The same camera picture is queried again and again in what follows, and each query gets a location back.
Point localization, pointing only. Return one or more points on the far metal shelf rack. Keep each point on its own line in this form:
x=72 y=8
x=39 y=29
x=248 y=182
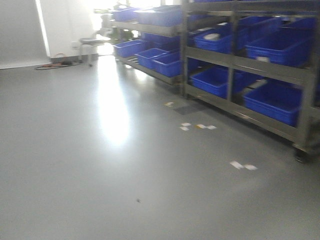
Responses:
x=150 y=40

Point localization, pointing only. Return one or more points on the stainless steel shelf rack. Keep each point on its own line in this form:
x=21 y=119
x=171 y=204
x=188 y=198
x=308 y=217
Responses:
x=258 y=60

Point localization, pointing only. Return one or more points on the grey round stool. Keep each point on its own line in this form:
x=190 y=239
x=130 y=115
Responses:
x=92 y=43

